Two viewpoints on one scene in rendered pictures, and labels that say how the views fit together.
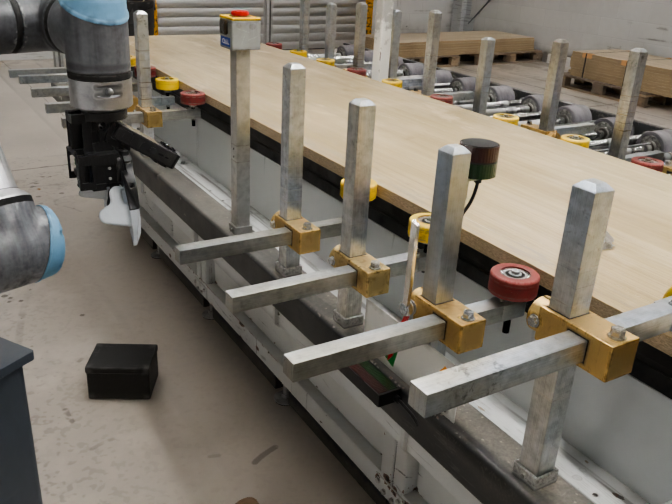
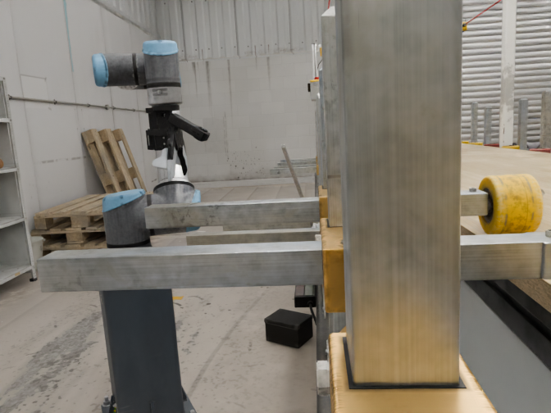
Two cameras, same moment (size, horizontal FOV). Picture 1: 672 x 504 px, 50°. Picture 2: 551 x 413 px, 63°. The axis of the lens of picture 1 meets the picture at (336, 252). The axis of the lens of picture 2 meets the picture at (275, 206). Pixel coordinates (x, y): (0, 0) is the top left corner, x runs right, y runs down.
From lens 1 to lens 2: 0.75 m
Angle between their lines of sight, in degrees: 39
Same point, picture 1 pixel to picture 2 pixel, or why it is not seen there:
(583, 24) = not seen: outside the picture
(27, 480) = (168, 350)
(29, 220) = (182, 193)
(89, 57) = (149, 74)
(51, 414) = (242, 343)
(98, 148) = (161, 127)
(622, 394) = (470, 311)
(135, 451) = (270, 374)
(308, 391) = not seen: hidden behind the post
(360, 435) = not seen: hidden behind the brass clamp
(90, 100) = (151, 97)
